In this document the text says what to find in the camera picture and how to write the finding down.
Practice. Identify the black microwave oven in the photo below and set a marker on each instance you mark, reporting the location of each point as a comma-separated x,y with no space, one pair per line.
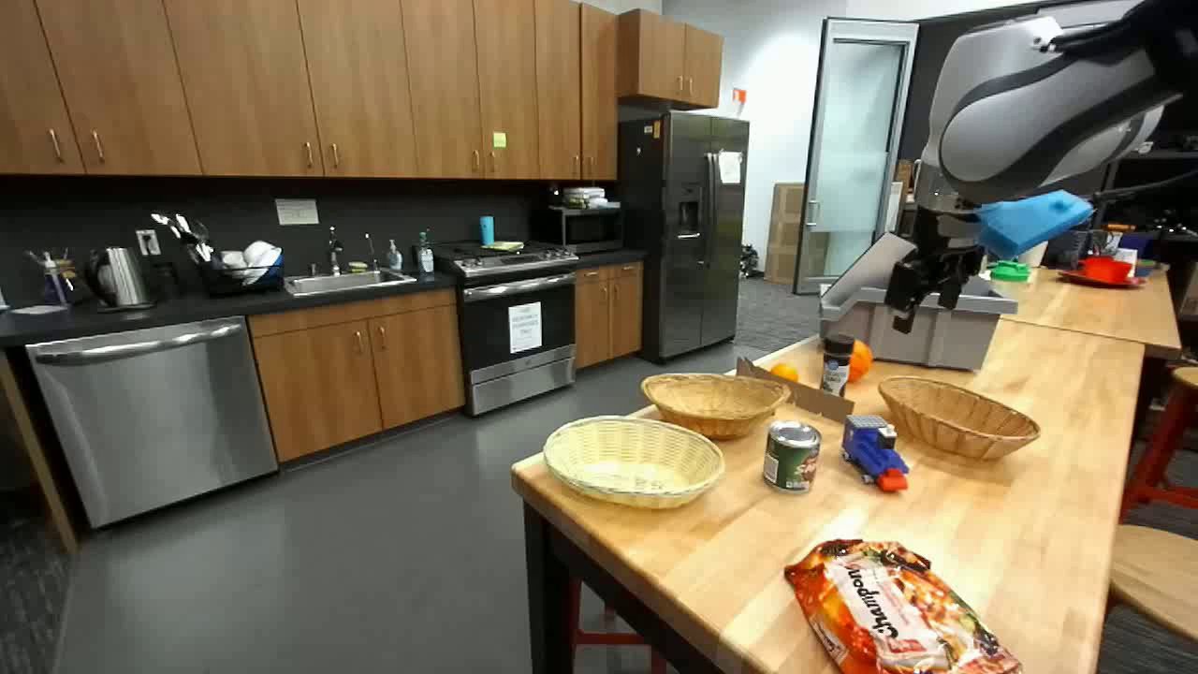
583,225

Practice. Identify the small green object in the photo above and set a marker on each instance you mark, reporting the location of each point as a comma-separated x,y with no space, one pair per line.
1012,270

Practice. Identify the wooden wall cabinet row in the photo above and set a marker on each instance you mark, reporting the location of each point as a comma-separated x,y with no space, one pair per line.
313,88

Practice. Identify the green sticky note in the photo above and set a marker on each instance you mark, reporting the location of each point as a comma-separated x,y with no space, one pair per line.
498,139

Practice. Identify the narrow wooden base cabinet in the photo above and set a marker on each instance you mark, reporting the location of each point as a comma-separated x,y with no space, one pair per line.
609,312

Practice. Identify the white wall notice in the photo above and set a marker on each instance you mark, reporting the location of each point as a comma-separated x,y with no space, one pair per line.
296,211

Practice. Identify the brown wicker basket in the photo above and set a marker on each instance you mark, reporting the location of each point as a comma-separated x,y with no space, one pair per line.
714,404
956,417

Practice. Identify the soap dispenser bottle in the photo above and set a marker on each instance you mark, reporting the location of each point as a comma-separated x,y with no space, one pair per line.
423,255

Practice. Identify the orange snack bag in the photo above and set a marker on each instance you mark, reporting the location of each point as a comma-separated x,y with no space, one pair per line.
886,611

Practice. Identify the spice bottle black lid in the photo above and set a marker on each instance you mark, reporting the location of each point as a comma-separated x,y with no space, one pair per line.
838,367

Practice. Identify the tin can green label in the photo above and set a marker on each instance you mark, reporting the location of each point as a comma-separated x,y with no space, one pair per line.
790,460

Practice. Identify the grey plastic bin with lid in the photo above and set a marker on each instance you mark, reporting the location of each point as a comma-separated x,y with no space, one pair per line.
961,332

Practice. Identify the stainless steel dishwasher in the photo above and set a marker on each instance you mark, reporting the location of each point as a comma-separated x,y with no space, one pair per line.
153,417

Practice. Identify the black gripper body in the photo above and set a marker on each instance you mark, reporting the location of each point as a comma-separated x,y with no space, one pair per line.
944,249

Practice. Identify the cardboard box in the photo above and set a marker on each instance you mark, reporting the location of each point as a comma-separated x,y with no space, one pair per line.
784,236

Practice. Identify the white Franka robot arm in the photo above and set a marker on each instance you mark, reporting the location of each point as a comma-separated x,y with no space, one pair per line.
1034,100

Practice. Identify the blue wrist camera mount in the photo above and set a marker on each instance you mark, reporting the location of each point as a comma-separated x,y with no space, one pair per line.
1031,221

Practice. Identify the white paper sheet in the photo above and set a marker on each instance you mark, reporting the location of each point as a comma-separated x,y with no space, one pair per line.
526,327

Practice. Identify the cream wicker basket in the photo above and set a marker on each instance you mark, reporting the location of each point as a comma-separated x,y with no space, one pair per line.
635,463

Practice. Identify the red stool with wooden seat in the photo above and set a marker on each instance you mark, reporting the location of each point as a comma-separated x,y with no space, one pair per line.
1140,480

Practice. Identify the dish rack with dishes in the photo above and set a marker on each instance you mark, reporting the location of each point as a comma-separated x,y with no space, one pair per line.
237,269

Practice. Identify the blue brick toy train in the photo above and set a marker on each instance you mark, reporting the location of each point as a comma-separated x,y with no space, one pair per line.
869,451

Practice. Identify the wooden sink base cabinet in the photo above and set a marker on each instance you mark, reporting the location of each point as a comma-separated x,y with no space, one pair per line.
358,376

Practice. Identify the stainless steel oven range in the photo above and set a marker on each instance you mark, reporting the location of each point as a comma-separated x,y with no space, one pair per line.
513,324

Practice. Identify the flat grey metal tool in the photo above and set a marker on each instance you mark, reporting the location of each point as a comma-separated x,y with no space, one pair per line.
798,394

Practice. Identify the round wooden stool seat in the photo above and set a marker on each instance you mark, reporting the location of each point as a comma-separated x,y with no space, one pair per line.
1155,573

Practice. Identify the clear utensil jar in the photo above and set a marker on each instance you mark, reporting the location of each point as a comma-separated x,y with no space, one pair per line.
54,281

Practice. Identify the frosted glass door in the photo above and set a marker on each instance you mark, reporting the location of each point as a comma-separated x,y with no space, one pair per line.
861,100

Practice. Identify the steel kitchen sink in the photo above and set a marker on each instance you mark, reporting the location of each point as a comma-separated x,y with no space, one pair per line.
345,281

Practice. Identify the stainless steel refrigerator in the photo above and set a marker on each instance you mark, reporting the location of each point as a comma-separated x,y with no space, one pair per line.
678,236

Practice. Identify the blue cup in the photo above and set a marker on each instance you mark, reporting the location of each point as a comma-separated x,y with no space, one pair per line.
487,231

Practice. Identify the small orange fruit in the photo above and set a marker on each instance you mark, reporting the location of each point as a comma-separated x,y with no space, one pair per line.
784,374

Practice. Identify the small white paper note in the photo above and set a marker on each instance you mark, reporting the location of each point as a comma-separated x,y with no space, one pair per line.
729,165

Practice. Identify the red metal stool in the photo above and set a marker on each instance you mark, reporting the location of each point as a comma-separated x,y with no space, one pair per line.
613,638

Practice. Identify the red bowl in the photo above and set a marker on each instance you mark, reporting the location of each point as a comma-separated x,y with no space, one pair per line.
1105,270

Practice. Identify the orange toy pumpkin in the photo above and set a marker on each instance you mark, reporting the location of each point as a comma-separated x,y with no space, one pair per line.
861,361

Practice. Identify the silver electric kettle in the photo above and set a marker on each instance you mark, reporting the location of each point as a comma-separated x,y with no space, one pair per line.
123,280

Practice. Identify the wooden cabinet above refrigerator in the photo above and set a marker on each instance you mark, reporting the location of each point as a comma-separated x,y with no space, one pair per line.
669,58

